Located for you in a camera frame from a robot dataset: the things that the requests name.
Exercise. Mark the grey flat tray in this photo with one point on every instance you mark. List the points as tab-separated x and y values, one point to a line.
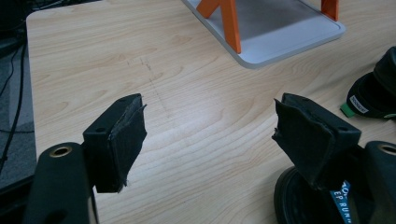
280	34

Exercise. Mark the orange stand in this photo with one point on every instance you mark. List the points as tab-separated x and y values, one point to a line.
231	25

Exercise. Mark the black cloth item, blue label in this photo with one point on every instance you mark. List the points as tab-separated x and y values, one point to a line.
295	199

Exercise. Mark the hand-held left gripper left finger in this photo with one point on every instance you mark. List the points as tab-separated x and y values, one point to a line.
106	149

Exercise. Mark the black cap with green tag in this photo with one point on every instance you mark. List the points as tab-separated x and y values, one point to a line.
372	96

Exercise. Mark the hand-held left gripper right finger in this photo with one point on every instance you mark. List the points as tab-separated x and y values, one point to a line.
314	140

